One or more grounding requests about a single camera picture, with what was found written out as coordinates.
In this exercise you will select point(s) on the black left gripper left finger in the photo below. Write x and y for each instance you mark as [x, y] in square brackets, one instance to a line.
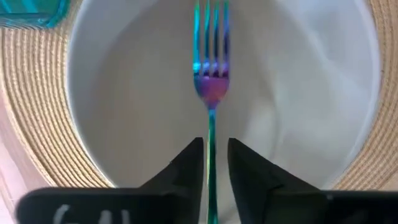
[186, 186]

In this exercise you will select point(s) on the round woven yellow placemat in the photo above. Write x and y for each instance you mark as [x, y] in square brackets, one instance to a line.
[31, 93]

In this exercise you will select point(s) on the white bowl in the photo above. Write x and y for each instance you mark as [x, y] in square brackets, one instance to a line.
[140, 93]

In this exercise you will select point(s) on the iridescent teal purple fork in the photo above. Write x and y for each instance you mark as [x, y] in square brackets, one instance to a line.
[211, 90]

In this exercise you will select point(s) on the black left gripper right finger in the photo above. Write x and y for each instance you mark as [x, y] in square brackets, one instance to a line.
[248, 186]

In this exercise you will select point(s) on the teal glass tumbler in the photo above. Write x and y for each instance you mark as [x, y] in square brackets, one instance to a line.
[31, 14]

